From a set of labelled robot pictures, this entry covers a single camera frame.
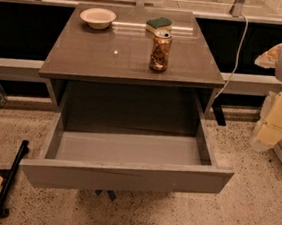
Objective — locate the open grey top drawer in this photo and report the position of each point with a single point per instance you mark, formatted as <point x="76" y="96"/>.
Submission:
<point x="119" y="137"/>

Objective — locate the black metal bar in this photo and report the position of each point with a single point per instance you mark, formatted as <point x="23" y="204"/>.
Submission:
<point x="8" y="176"/>

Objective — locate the grey cabinet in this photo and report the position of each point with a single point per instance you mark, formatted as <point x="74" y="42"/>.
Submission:
<point x="106" y="73"/>

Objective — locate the white bowl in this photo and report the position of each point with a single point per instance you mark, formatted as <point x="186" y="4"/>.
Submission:
<point x="98" y="18"/>

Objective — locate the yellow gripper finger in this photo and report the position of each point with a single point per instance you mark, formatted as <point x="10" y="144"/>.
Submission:
<point x="268" y="58"/>

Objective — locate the orange soda can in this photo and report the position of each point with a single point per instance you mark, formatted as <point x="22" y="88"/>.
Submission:
<point x="160" y="53"/>

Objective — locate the green yellow sponge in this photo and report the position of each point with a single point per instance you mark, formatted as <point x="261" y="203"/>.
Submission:
<point x="161" y="23"/>

